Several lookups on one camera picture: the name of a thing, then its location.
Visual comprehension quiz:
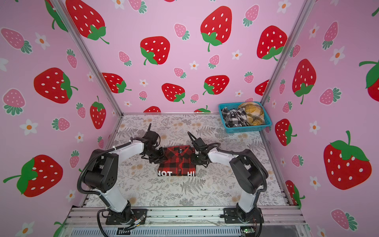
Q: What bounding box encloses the red black plaid shirt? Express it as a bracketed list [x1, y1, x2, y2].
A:
[158, 146, 196, 177]

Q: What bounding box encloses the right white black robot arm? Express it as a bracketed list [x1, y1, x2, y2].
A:
[188, 133, 268, 223]

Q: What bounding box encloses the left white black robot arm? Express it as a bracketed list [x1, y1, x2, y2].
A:
[77, 130, 163, 224]

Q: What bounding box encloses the black white plaid shirt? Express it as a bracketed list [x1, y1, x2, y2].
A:
[222, 108, 248, 128]

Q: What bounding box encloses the yellow plaid shirt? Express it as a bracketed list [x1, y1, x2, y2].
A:
[238, 102, 265, 126]

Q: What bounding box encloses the teal plastic basket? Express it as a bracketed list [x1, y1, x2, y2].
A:
[218, 102, 272, 133]

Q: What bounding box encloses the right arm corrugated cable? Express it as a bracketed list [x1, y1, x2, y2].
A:
[187, 131, 268, 193]

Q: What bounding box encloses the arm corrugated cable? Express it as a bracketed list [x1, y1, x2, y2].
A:
[76, 142, 132, 196]
[187, 131, 268, 193]

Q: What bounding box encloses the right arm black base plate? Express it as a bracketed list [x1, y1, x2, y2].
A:
[220, 207, 264, 224]

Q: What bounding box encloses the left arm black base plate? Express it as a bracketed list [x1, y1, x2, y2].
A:
[106, 208, 148, 226]

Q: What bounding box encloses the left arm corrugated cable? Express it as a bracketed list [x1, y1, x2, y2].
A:
[76, 142, 132, 196]

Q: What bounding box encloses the aluminium rail frame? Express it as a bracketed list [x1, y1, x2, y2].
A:
[56, 206, 312, 237]

